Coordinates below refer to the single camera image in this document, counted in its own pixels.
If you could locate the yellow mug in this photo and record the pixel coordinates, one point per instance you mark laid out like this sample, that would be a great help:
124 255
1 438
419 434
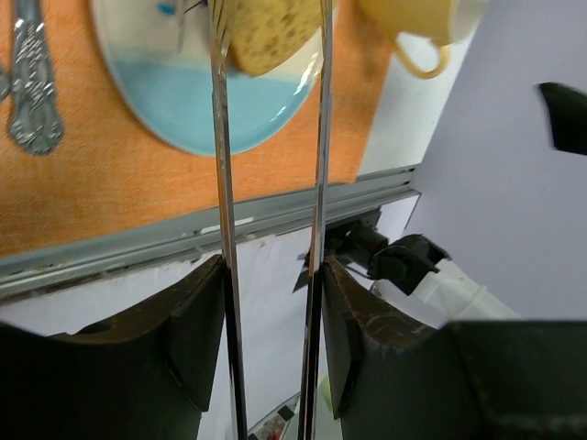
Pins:
441 22

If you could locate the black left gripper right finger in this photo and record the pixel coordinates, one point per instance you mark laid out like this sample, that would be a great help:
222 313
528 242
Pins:
393 377

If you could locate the speckled toast bread slice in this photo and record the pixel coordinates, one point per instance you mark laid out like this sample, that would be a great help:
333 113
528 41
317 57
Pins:
266 33

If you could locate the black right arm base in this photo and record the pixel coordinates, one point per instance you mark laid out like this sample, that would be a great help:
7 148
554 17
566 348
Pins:
356 243

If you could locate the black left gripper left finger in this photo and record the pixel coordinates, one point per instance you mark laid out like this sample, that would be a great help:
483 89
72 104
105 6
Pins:
144 373

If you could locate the silver table knife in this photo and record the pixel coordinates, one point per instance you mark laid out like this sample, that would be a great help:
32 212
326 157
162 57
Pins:
35 123

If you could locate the white and blue plate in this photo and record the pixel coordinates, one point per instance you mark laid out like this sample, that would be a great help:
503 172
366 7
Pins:
158 55

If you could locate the silver fork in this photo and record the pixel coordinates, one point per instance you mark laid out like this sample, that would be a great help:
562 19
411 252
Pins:
4 83

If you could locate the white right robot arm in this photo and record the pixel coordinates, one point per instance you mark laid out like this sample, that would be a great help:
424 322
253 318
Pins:
513 248

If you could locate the aluminium frame rail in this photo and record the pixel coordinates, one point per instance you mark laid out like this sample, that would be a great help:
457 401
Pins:
188 236

